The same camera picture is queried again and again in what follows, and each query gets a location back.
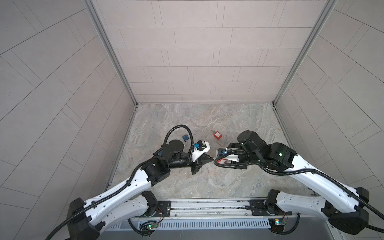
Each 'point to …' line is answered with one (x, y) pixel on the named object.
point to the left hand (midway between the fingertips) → (214, 160)
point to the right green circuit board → (277, 224)
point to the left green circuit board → (152, 226)
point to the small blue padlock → (185, 137)
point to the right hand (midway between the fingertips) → (225, 155)
